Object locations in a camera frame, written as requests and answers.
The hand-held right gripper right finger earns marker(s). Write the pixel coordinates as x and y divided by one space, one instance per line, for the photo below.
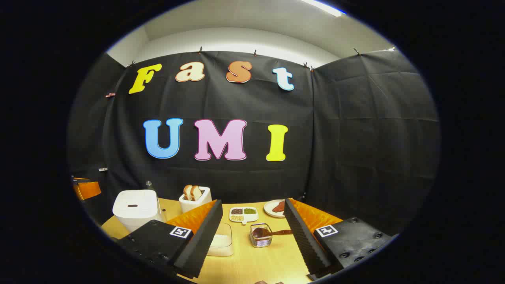
302 240

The white round plate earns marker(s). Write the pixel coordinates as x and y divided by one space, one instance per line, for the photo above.
269 209

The white toaster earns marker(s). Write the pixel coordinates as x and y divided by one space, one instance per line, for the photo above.
193 206

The white rice cooker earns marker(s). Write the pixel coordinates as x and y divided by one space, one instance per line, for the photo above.
134 209

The brown wooden spoon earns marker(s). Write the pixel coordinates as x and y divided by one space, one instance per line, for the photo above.
260 232

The red meat piece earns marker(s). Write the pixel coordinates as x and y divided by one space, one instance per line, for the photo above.
279 207

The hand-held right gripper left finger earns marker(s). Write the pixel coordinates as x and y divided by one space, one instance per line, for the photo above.
201 244

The small glass bottle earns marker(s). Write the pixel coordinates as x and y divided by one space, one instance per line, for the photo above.
149 184

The white divided bean dish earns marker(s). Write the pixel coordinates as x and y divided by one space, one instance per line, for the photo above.
243 215

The black backdrop cloth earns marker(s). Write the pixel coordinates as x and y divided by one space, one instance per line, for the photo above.
339 138

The toasted bread slice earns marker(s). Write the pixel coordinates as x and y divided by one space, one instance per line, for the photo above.
187 191
196 193

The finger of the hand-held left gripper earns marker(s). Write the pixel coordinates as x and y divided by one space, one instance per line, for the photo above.
90 189

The clear glass rice container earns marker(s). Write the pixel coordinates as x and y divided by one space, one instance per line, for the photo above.
223 241

